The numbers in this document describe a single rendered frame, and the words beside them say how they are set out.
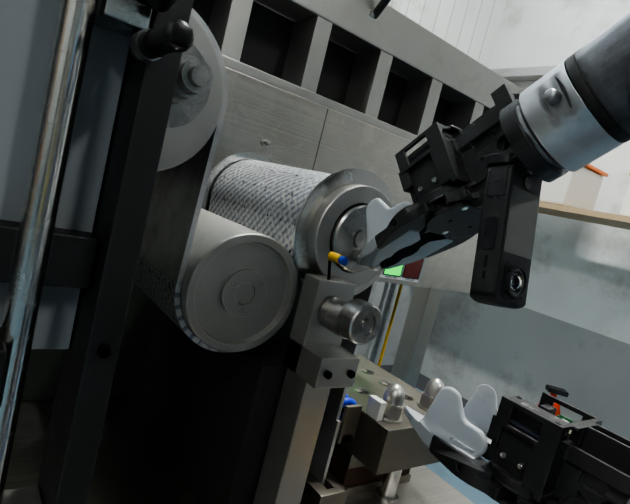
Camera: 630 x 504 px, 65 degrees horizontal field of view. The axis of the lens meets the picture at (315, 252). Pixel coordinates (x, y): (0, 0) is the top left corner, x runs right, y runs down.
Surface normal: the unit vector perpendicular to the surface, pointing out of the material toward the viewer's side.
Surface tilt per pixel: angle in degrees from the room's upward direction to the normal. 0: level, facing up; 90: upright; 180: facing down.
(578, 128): 120
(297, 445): 90
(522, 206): 79
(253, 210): 93
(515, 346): 90
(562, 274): 90
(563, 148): 131
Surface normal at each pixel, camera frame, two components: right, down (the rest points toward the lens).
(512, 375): -0.77, -0.12
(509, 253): 0.58, 0.04
